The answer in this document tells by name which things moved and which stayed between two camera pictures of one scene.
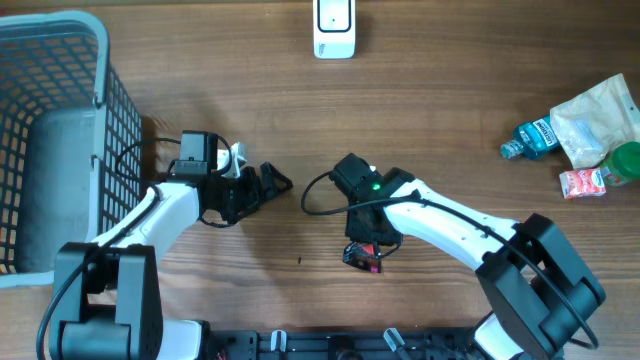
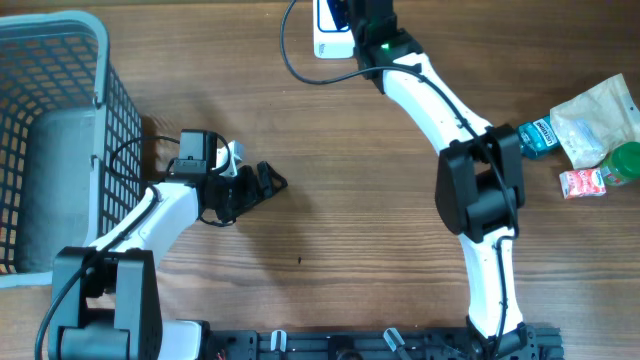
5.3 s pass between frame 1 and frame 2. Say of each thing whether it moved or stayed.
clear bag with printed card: moved
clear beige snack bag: stayed
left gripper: stayed
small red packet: stayed
